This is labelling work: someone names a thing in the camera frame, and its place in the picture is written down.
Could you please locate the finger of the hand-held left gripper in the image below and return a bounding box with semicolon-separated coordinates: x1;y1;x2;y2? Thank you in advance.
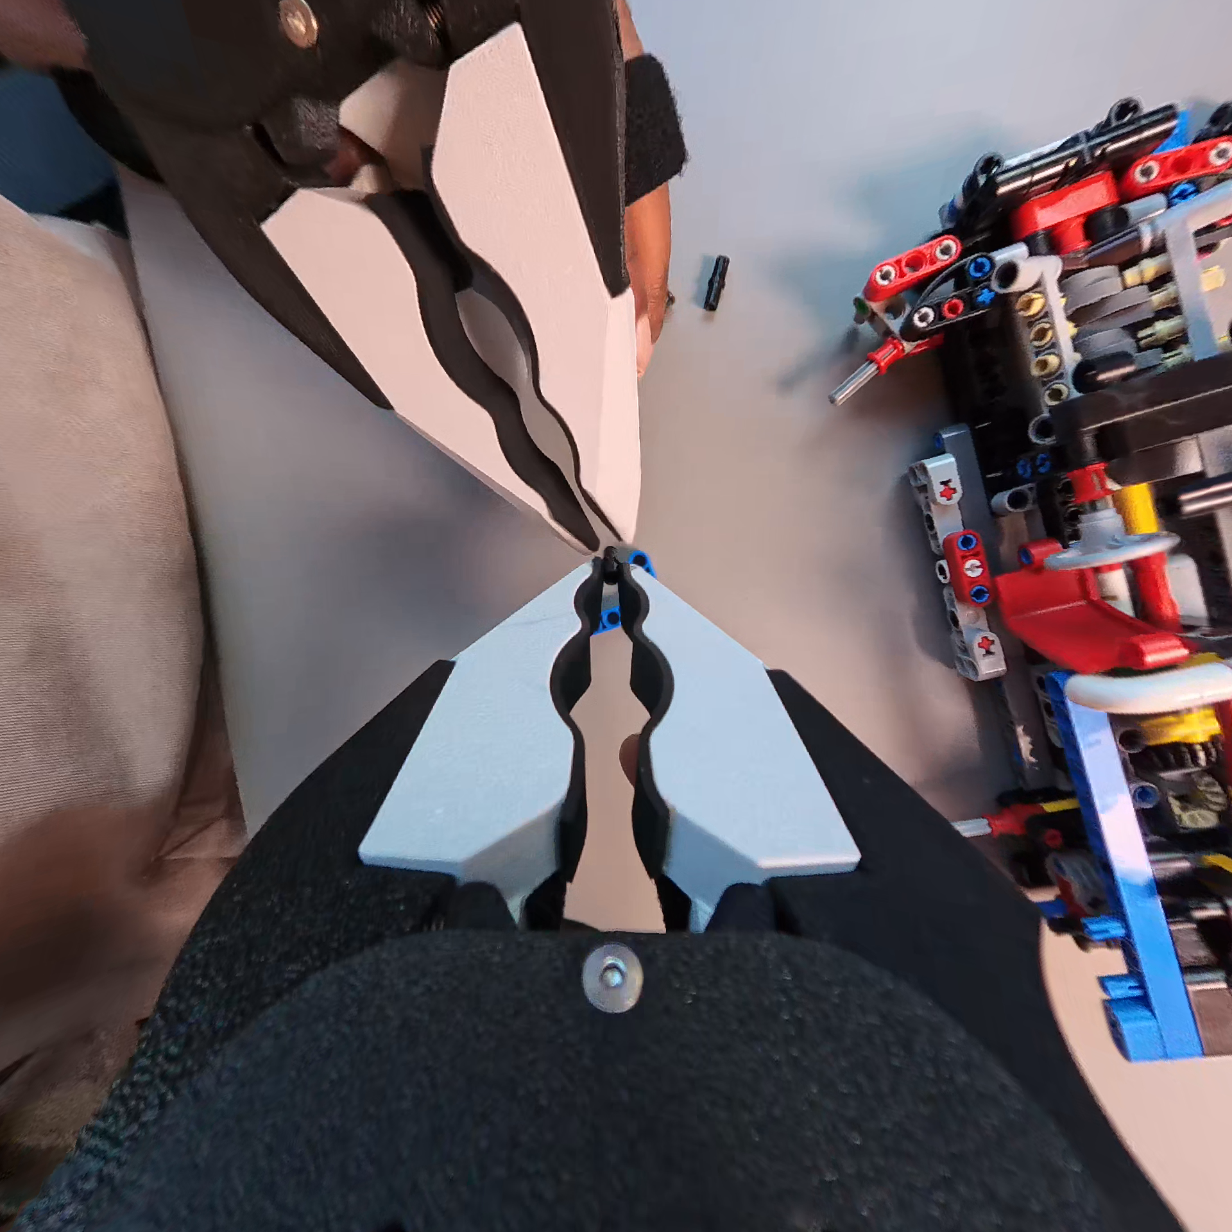
258;187;603;558
424;20;644;548

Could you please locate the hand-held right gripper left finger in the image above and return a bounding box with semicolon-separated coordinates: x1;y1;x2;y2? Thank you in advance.
358;561;612;930

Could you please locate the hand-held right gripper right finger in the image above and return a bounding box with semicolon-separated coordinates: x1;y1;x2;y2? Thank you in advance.
616;561;863;933

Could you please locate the blue L-shaped lego beam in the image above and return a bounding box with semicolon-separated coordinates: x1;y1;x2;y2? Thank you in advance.
594;546;659;636

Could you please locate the lego car model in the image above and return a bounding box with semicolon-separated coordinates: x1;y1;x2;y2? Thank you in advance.
828;96;1232;1065

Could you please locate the person's left hand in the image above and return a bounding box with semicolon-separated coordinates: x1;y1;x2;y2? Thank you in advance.
620;182;678;381

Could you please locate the dark blue cloth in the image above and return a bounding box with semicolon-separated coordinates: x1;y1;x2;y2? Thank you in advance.
0;61;131;237

